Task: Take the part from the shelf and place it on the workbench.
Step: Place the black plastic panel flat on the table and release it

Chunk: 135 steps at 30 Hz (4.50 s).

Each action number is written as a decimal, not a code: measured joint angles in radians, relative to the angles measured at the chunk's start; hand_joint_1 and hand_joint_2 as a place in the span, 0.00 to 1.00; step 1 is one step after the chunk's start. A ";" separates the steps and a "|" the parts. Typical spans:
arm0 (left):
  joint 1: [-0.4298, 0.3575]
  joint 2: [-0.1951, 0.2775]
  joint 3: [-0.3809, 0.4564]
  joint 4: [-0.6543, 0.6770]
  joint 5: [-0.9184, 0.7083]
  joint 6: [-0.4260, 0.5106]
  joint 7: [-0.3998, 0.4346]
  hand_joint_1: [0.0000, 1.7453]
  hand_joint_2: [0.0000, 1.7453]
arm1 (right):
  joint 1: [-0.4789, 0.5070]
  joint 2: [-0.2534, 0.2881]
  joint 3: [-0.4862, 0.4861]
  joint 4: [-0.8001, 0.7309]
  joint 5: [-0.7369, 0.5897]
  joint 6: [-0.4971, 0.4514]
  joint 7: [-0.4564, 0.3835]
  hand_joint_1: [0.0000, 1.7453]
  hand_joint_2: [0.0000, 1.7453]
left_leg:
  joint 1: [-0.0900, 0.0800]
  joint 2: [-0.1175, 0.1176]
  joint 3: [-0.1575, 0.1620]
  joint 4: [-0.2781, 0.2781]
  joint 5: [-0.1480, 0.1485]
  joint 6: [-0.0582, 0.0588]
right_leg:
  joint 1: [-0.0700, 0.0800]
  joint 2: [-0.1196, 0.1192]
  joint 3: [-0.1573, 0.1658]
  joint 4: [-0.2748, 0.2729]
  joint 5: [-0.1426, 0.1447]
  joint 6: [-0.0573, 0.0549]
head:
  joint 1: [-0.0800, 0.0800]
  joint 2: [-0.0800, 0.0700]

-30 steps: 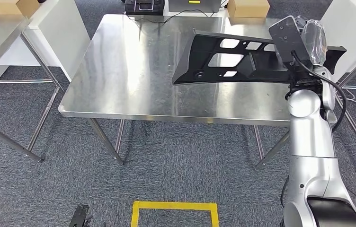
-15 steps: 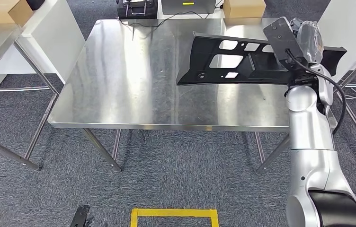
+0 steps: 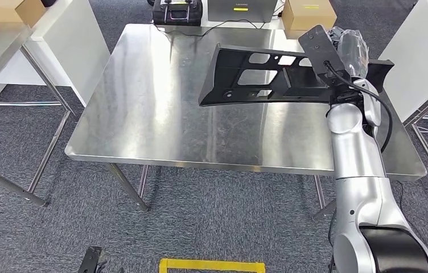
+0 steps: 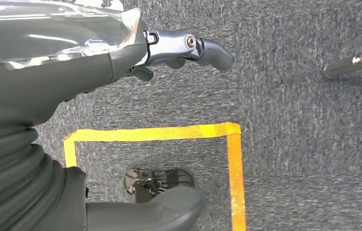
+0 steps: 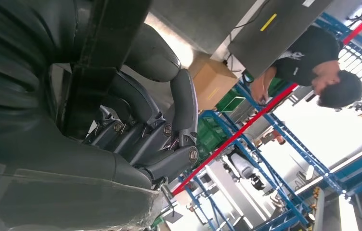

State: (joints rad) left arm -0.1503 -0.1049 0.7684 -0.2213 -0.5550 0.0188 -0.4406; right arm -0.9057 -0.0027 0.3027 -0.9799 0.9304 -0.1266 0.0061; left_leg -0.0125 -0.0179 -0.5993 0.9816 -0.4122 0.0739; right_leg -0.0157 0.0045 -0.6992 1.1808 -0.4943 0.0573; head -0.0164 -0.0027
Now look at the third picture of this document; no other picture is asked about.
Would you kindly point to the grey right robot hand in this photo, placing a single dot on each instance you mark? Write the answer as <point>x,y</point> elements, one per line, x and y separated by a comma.
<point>353,52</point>

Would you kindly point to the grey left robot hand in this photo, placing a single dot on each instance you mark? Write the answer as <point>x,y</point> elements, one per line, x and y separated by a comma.
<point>113,268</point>

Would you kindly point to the long black plastic part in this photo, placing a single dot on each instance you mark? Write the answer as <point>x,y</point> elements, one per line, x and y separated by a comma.
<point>217,86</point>

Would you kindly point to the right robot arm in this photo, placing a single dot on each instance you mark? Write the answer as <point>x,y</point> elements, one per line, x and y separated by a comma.
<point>357,150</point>

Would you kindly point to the stainless steel workbench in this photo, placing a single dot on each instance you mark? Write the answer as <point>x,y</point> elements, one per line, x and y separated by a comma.
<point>161,113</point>

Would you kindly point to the clear plastic film wrap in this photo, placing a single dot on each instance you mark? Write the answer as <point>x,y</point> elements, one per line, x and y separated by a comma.
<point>355,49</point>

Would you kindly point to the brown cardboard box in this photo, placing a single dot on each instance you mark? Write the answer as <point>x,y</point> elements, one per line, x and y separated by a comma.
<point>308,19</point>
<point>6,11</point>

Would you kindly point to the yellow floor tape square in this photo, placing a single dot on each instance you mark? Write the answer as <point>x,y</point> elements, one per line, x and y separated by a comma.
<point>214,265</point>

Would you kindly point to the grey laptop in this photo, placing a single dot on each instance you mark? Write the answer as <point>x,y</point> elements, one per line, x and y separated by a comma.
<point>240,13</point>

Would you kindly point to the black remote controller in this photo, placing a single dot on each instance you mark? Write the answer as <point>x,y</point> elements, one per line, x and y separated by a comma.
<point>176,15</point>

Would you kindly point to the black round disc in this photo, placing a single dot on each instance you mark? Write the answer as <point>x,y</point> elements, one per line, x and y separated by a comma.
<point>150,2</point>

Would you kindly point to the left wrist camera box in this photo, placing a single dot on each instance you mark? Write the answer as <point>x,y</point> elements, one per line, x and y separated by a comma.
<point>90,262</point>

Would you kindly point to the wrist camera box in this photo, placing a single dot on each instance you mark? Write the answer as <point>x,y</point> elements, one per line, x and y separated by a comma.
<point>90,262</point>
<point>321,52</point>

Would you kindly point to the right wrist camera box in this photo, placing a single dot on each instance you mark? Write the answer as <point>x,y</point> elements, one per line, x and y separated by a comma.
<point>321,52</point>

